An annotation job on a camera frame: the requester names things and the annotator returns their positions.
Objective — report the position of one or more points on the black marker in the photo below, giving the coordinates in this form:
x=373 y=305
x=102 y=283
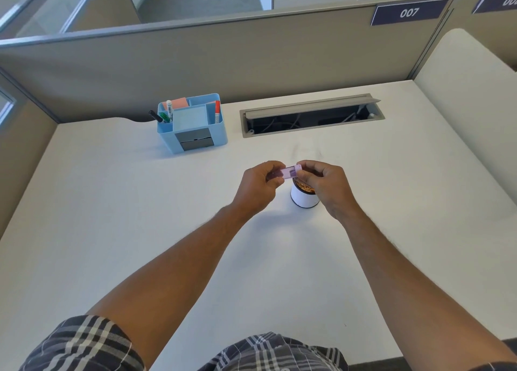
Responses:
x=155 y=116

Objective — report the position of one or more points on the white round cup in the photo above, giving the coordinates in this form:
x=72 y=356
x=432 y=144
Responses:
x=303 y=199

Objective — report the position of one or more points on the person's right forearm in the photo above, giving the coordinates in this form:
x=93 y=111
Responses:
x=408 y=286

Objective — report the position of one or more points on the beige side partition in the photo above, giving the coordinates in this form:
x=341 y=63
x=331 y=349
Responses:
x=20 y=161

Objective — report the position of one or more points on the beige cubicle partition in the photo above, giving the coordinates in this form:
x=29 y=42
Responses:
x=242 y=60

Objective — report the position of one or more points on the blue sticky note pad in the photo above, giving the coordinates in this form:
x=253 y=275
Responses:
x=189 y=118

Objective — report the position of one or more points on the person's right hand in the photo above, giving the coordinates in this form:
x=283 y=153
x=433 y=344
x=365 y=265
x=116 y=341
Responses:
x=329 y=189

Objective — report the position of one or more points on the person's left forearm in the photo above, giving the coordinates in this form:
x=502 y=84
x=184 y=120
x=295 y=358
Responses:
x=173 y=274

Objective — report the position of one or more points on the person's right fingers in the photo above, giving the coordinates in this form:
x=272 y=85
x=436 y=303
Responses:
x=309 y=171

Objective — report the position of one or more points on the purple partition label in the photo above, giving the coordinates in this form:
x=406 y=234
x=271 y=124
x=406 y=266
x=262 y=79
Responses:
x=499 y=1
x=409 y=12

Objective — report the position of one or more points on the light blue desk organizer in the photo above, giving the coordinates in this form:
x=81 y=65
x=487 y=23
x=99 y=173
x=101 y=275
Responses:
x=202 y=136

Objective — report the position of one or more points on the white marker with green label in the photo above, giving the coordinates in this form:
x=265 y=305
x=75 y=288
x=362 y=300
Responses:
x=169 y=109

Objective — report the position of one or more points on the pink sticky note pad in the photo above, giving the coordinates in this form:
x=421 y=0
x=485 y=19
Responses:
x=181 y=102

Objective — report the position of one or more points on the person's left hand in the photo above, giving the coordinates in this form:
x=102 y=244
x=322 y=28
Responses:
x=254 y=187

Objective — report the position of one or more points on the red and white marker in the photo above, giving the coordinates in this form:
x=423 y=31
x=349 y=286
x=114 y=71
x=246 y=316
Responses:
x=217 y=111

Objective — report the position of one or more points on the glass railing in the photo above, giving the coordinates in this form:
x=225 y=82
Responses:
x=44 y=7

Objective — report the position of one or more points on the person's left fingers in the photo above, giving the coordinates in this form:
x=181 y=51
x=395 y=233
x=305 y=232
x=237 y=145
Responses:
x=275 y=176

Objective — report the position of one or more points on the white rounded side panel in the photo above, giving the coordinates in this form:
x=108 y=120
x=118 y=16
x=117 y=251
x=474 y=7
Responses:
x=472 y=100

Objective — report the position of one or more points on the plaid shirt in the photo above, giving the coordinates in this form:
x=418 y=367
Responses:
x=89 y=346

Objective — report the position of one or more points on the small clear purple case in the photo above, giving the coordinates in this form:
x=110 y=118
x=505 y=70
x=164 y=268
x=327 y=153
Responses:
x=287 y=171

